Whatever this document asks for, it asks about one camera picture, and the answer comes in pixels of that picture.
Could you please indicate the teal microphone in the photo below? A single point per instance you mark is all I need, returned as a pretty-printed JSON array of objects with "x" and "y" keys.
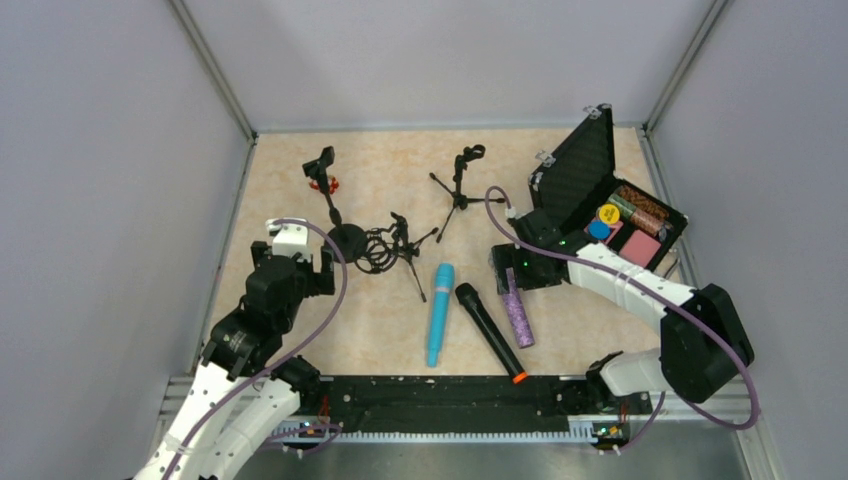
[{"x": 442, "y": 290}]

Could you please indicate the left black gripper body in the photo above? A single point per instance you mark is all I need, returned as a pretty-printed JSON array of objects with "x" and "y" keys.
[{"x": 324, "y": 273}]

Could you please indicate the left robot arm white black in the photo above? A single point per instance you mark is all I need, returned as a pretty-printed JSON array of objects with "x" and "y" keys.
[{"x": 236, "y": 398}]

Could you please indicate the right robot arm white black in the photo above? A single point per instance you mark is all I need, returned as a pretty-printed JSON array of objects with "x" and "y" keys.
[{"x": 703, "y": 344}]

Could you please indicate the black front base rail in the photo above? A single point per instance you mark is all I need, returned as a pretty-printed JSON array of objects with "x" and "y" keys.
[{"x": 448, "y": 404}]

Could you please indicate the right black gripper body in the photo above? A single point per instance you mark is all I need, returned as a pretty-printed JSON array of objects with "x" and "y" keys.
[{"x": 503, "y": 269}]

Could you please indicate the shock mount tripod stand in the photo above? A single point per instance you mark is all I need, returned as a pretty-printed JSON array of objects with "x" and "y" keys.
[{"x": 384, "y": 247}]

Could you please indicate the poker chip rolls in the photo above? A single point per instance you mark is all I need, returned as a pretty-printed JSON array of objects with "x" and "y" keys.
[{"x": 642, "y": 211}]

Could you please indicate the small black tripod stand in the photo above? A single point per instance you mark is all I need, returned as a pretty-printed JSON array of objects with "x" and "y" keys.
[{"x": 460, "y": 201}]

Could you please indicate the round base microphone stand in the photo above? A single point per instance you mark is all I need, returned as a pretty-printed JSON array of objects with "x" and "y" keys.
[{"x": 350, "y": 238}]

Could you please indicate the black microphone orange end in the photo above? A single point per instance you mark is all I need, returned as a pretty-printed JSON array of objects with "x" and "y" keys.
[{"x": 469, "y": 298}]

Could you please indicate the purple glitter microphone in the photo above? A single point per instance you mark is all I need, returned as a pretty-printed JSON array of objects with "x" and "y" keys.
[{"x": 516, "y": 312}]

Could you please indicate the blue round chip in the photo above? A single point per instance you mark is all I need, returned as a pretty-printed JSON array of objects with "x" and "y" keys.
[{"x": 599, "y": 230}]

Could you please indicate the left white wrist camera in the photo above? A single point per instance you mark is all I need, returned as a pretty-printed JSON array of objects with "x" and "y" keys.
[{"x": 288, "y": 239}]

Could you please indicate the yellow round chip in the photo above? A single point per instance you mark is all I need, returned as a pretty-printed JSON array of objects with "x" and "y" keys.
[{"x": 609, "y": 214}]

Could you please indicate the black foam lined case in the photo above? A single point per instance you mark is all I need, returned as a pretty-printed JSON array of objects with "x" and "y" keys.
[{"x": 575, "y": 179}]

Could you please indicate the pink card box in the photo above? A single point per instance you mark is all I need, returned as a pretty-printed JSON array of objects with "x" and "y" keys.
[{"x": 640, "y": 248}]

